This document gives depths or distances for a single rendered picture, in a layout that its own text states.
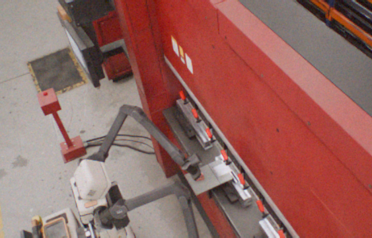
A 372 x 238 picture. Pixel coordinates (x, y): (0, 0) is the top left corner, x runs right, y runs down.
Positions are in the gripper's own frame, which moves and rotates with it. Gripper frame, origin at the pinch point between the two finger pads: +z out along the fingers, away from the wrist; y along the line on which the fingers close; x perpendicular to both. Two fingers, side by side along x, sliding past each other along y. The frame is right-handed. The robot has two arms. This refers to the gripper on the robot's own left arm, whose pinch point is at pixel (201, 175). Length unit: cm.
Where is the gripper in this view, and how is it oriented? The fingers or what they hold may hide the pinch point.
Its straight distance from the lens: 279.4
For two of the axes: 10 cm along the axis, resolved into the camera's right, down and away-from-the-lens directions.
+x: -7.3, 6.5, 1.9
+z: 5.6, 4.2, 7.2
